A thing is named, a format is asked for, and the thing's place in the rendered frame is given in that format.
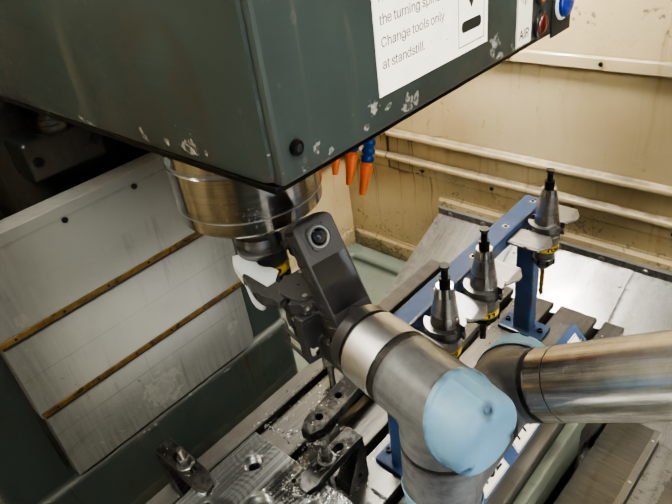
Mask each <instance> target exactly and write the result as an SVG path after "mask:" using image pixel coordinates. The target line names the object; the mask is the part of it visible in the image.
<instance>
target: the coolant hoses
mask: <svg viewBox="0 0 672 504"><path fill-rule="evenodd" d="M375 145H376V141H375V139H374V138H373V139H371V140H370V141H368V142H366V143H365V144H363V148H362V150H361V152H362V154H363V155H362V156H361V158H360V159H361V162H362V163H361V164H360V191H359V194H360V195H365V193H366V189H367V186H368V182H369V179H370V176H371V172H372V169H373V165H372V164H371V163H373V162H374V156H373V154H375V148H374V146H375ZM358 150H359V147H358V148H356V149H355V150H353V151H351V152H349V153H348V154H346V155H345V159H346V185H352V181H353V177H354V173H355V169H356V165H357V161H358V157H359V156H358V154H357V153H355V152H357V151H358ZM340 160H341V158H339V159H338V160H336V161H334V162H333V163H332V173H333V175H338V172H339V166H340Z"/></svg>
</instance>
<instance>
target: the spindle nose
mask: <svg viewBox="0 0 672 504"><path fill-rule="evenodd" d="M161 157H162V160H163V162H164V166H165V169H166V172H167V176H168V179H169V182H170V185H171V188H172V192H173V195H174V198H175V201H176V204H177V207H178V210H179V211H180V212H181V214H182V217H183V220H184V222H185V224H186V225H187V226H188V227H189V228H190V229H192V230H194V231H195V232H198V233H200V234H203V235H206V236H209V237H214V238H222V239H241V238H250V237H256V236H261V235H265V234H269V233H272V232H275V231H278V230H281V229H283V228H286V227H288V226H289V225H291V224H292V223H294V222H296V221H298V220H300V219H302V218H303V217H305V216H306V215H307V214H308V213H310V212H311V211H312V210H313V209H314V207H315V206H316V205H317V204H318V202H319V201H320V199H321V196H322V185H321V182H322V173H321V170H319V171H317V172H316V173H314V174H312V175H311V176H309V177H307V178H306V179H304V180H302V181H300V182H299V183H297V184H295V185H294V186H292V187H290V188H289V189H287V190H285V191H284V192H282V193H280V194H278V195H275V194H272V193H269V192H266V191H263V190H260V189H257V188H254V187H251V186H248V185H246V184H243V183H240V182H237V181H234V180H231V179H228V178H225V177H222V176H219V175H217V174H214V173H211V172H208V171H205V170H202V169H199V168H196V167H193V166H190V165H188V164H185V163H182V162H179V161H176V160H173V159H170V158H167V157H164V156H161Z"/></svg>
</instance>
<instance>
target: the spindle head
mask: <svg viewBox="0 0 672 504"><path fill-rule="evenodd" d="M541 10H546V11H547V12H548V15H549V23H548V28H547V31H546V33H545V35H544V36H543V37H542V38H544V37H545V36H547V35H549V34H550V24H551V11H552V0H547V2H546V3H545V4H544V5H539V4H538V3H537V1H536V0H533V9H532V26H531V41H529V42H528V43H526V44H524V45H523V46H521V47H519V48H517V49H515V35H516V11H517V0H488V21H487V41H486V42H484V43H482V44H481V45H479V46H477V47H475V48H473V49H471V50H469V51H467V52H466V53H464V54H462V55H460V56H458V57H456V58H454V59H453V60H451V61H449V62H447V63H445V64H443V65H441V66H439V67H438V68H436V69H434V70H432V71H430V72H428V73H426V74H424V75H423V76H421V77H419V78H417V79H415V80H413V81H411V82H410V83H408V84H406V85H404V86H402V87H400V88H398V89H396V90H395V91H393V92H391V93H389V94H387V95H385V96H383V97H381V98H379V89H378V77H377V65H376V54H375V42H374V31H373V19H372V7H371V0H0V100H2V101H5V102H8V103H11V104H14V105H16V106H19V107H22V108H25V109H28V110H31V111H34V112H37V113H40V114H43V115H45V116H48V117H51V118H54V119H57V120H60V121H63V122H66V123H69V124H72V125H74V126H77V127H80V128H83V129H86V130H89V131H92V132H95V133H98V134H101V135H103V136H106V137H109V138H112V139H115V140H118V141H121V142H124V143H127V144H130V145H132V146H135V147H138V148H141V149H144V150H147V151H150V152H153V153H156V154H159V155H161V156H164V157H167V158H170V159H173V160H176V161H179V162H182V163H185V164H188V165H190V166H193V167H196V168H199V169H202V170H205V171H208V172H211V173H214V174H217V175H219V176H222V177H225V178H228V179H231V180H234V181H237V182H240V183H243V184H246V185H248V186H251V187H254V188H257V189H260V190H263V191H266V192H269V193H272V194H275V195H278V194H280V193H282V192H284V191H285V190H287V189H289V188H290V187H292V186H294V185H295V184H297V183H299V182H300V181H302V180H304V179H306V178H307V177H309V176H311V175H312V174H314V173H316V172H317V171H319V170H321V169H322V168H324V167H326V166H327V165H329V164H331V163H333V162H334V161H336V160H338V159H339V158H341V157H343V156H344V155H346V154H348V153H349V152H351V151H353V150H355V149H356V148H358V147H360V146H361V145H363V144H365V143H366V142H368V141H370V140H371V139H373V138H375V137H376V136H378V135H380V134H382V133H383V132H385V131H387V130H388V129H390V128H392V127H393V126H395V125H397V124H398V123H400V122H402V121H403V120H405V119H407V118H409V117H410V116H412V115H414V114H415V113H417V112H419V111H420V110H422V109H424V108H425V107H427V106H429V105H431V104H432V103H434V102H436V101H437V100H439V99H441V98H442V97H444V96H446V95H447V94H449V93H451V92H452V91H454V90H456V89H458V88H459V87H461V86H463V85H464V84H466V83H468V82H469V81H471V80H473V79H474V78H476V77H478V76H480V75H481V74H483V73H485V72H486V71H488V70H490V69H491V68H493V67H495V66H496V65H498V64H500V63H501V62H503V61H505V60H507V59H508V58H510V57H512V56H513V55H515V54H517V53H518V52H520V51H522V50H523V49H525V48H527V47H528V46H530V45H532V44H534V43H535V42H537V41H539V40H540V39H542V38H536V37H535V35H534V21H535V18H536V16H537V14H538V13H539V11H541Z"/></svg>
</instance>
